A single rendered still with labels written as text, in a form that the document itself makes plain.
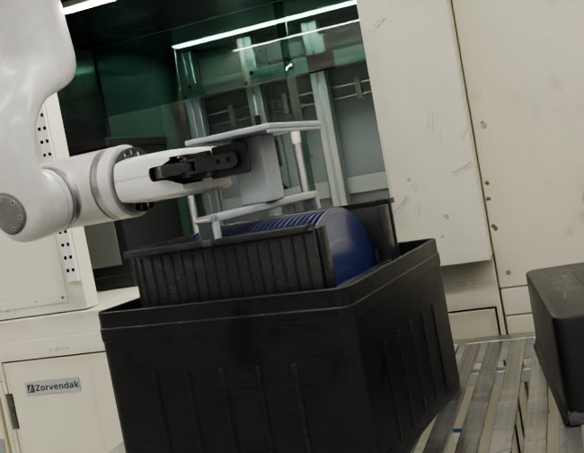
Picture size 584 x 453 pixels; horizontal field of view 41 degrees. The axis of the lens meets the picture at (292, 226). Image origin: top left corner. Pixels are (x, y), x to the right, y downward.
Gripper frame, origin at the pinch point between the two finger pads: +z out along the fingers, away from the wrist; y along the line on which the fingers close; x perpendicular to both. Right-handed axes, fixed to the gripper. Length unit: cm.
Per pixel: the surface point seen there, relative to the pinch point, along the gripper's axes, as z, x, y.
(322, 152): -45, 2, -120
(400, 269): 14.4, -13.6, 0.3
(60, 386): -60, -31, -27
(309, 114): -47, 12, -119
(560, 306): 27.9, -19.7, -4.9
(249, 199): -0.2, -4.3, 1.6
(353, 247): 8.3, -11.3, -3.4
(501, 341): 15.2, -29.7, -31.8
